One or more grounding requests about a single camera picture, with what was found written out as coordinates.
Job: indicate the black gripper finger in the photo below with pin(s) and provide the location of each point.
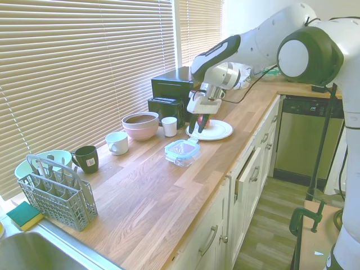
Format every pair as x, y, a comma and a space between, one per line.
193, 123
204, 122

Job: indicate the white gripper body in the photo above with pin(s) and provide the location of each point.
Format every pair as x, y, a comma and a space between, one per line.
204, 105

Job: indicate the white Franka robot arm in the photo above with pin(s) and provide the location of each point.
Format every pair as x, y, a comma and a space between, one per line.
281, 33

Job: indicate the clear glass food container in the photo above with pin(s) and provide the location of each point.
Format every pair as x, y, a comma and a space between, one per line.
182, 163

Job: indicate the green lidded clear container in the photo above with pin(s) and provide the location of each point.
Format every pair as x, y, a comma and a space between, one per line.
270, 75

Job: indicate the red apple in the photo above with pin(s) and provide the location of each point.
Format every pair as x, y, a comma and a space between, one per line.
200, 120

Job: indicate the white dinner plate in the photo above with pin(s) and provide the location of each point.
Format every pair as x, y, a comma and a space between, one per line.
219, 129

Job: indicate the tall white cup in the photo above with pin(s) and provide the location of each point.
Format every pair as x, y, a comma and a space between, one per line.
168, 128

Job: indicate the black toaster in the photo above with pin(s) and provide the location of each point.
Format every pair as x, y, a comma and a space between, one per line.
163, 109

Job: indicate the white plastic bag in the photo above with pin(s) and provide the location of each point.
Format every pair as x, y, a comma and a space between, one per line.
246, 74

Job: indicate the grey bowl brown inside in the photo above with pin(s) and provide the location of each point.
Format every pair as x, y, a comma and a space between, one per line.
140, 119

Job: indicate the pink bowl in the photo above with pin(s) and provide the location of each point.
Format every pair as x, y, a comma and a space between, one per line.
140, 134

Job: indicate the ajar white drawer front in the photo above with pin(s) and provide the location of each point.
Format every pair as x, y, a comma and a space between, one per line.
247, 174

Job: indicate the wide white mug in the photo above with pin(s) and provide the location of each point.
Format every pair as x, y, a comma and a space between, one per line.
119, 144

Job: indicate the beige window blind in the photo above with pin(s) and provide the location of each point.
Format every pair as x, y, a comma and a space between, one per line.
70, 70
199, 28

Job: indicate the stainless steel dishwasher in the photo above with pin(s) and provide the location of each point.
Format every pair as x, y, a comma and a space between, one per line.
298, 140

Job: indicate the white lower cabinets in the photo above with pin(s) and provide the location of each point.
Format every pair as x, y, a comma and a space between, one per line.
197, 225

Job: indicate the black mug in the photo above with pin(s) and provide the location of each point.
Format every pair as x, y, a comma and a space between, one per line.
88, 160

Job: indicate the black foil covered tray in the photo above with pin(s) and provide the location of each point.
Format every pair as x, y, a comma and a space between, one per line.
317, 88

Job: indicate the silver cabinet knob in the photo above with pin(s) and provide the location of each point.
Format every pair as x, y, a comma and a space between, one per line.
224, 239

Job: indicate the green metal clamp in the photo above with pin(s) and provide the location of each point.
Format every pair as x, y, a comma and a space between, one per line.
296, 218

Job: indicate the mint green bowl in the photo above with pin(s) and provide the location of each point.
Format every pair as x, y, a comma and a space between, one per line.
63, 157

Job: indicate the grey plastic cutlery basket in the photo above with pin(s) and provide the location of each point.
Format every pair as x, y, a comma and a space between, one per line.
56, 208

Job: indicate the brown mounting board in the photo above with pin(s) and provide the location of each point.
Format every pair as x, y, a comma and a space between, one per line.
315, 247

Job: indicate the green yellow sponge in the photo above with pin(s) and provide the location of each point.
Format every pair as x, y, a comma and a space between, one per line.
24, 215

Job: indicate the stainless steel sink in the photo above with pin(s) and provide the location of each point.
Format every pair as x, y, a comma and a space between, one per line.
28, 253

